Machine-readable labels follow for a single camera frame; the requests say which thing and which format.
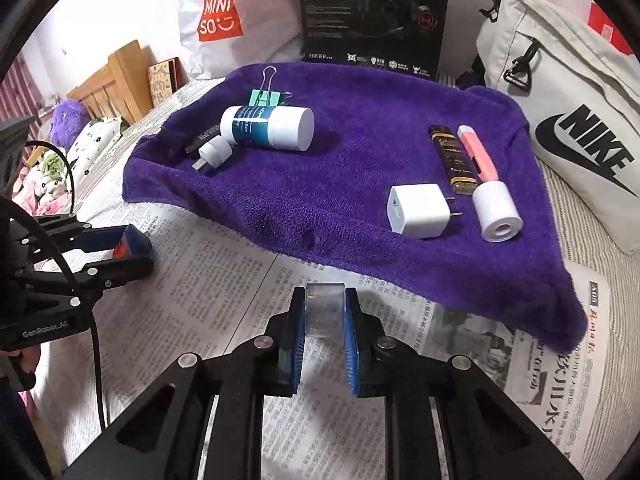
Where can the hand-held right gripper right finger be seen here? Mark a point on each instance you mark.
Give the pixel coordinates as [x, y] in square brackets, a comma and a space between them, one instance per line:
[352, 347]

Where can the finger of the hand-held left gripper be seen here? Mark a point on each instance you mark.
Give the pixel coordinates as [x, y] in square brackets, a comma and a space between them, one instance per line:
[120, 270]
[100, 240]

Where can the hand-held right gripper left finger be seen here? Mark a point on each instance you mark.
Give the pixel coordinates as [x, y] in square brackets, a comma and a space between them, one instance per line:
[294, 345]

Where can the clear plastic cylinder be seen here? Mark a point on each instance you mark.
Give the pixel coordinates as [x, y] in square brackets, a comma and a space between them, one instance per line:
[324, 310]

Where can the small white USB adapter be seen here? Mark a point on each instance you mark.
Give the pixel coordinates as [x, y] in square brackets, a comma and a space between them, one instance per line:
[215, 152]

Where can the white charger plug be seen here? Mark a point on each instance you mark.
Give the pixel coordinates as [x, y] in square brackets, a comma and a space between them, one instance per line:
[417, 212]

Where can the white paper roll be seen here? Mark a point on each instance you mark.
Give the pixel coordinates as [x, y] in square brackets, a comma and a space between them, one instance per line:
[495, 210]

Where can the white bottle blue label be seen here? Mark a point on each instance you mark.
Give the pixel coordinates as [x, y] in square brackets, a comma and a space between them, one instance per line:
[270, 127]

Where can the person's left hand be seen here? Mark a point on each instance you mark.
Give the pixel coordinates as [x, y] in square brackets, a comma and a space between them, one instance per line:
[29, 362]

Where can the pink green floral blanket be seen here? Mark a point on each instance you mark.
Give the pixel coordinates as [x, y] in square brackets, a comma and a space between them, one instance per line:
[45, 185]

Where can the newspaper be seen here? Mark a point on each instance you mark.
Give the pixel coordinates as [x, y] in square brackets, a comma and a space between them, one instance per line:
[200, 270]

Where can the white floral pillow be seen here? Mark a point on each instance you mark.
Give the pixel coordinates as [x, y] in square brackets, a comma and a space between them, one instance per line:
[97, 142]

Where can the purple fluffy pillow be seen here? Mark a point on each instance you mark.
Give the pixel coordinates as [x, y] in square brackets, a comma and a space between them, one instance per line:
[70, 120]

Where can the black USB stick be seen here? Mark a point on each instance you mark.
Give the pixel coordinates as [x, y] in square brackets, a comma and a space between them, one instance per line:
[200, 140]

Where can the wooden headboard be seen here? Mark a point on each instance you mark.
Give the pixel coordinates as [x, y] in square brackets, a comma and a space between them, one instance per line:
[112, 85]

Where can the pink striped curtain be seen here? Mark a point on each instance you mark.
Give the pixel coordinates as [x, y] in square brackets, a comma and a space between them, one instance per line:
[25, 90]

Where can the brown patterned box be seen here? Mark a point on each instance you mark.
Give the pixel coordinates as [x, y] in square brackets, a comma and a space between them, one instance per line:
[165, 80]

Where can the purple towel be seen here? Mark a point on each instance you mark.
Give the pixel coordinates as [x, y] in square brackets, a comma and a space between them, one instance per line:
[325, 175]

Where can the green binder clip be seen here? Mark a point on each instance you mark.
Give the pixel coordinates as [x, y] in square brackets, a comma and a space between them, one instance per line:
[267, 95]

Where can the pink white tube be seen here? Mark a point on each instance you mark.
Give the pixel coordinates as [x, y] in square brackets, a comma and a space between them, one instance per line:
[477, 155]

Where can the white shopping bag red logo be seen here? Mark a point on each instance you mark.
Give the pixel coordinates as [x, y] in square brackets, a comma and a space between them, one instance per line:
[235, 15]

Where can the beige bag black logo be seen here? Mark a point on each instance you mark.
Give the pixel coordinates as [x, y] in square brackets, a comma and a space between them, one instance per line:
[575, 125]

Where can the black headphone box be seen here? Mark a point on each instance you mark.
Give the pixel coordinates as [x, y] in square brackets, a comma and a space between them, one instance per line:
[370, 15]

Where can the red white plastic bag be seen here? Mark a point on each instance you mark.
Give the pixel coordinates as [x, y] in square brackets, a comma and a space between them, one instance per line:
[607, 27]

